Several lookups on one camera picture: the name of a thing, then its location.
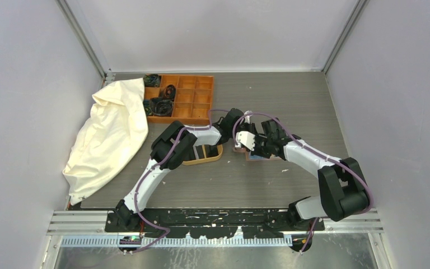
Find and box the tan leather card holder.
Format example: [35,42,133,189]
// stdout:
[232,146,280,161]

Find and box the yellow oval tray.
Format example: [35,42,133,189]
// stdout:
[183,145,223,166]

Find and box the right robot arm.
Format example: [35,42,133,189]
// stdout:
[253,119,372,230]

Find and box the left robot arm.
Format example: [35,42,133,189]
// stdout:
[115,108,254,231]

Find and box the orange compartment organizer tray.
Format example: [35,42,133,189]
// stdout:
[143,74,214,125]

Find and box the cream cloth bag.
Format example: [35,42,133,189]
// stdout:
[62,78,148,205]

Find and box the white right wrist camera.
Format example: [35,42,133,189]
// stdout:
[234,131,256,151]

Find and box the black coiled cable large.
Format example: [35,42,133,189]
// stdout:
[143,98,174,117]

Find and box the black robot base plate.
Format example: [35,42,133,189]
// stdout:
[104,208,325,239]

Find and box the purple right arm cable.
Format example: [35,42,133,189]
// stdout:
[232,112,375,254]

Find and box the black coiled cable top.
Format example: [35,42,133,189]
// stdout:
[143,74,162,89]

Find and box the aluminium front rail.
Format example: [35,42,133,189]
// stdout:
[46,208,385,248]

